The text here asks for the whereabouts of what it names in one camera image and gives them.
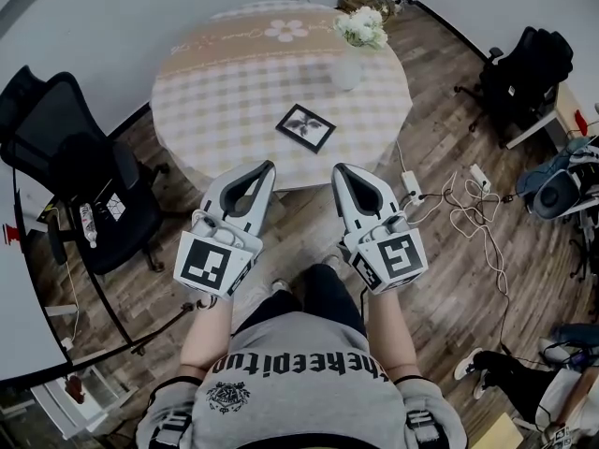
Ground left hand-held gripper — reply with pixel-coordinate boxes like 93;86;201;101
172;159;277;302

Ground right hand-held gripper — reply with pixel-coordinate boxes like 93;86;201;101
330;163;430;297

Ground black picture frame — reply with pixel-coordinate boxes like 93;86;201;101
274;103;338;154

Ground person's right forearm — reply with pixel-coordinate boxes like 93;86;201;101
362;282;420;384

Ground person's left forearm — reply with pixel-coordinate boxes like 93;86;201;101
179;293;235;374

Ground long white power strip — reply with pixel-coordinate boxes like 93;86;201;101
400;169;425;207

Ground round table with checkered cloth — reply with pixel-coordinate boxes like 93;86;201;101
149;1;415;193

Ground person's black trousers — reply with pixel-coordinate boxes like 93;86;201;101
232;262;369;339

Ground white vase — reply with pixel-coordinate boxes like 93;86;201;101
329;44;364;92

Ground short white power strip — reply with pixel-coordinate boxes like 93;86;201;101
468;163;492;194

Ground black mesh office chair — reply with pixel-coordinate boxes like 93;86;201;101
0;65;170;276

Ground clear plastic water bottle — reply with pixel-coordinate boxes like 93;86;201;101
78;202;99;250

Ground white flower bouquet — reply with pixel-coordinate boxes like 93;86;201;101
332;6;389;51

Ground wicker basket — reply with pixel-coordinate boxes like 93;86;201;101
336;0;400;19

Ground black padded office chair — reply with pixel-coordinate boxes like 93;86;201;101
454;25;575;150

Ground person's grey shirt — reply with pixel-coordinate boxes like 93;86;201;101
134;311;469;449

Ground white rectangular desk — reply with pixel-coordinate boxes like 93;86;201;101
504;80;599;154

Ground white curved desk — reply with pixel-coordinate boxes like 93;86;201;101
0;161;74;384

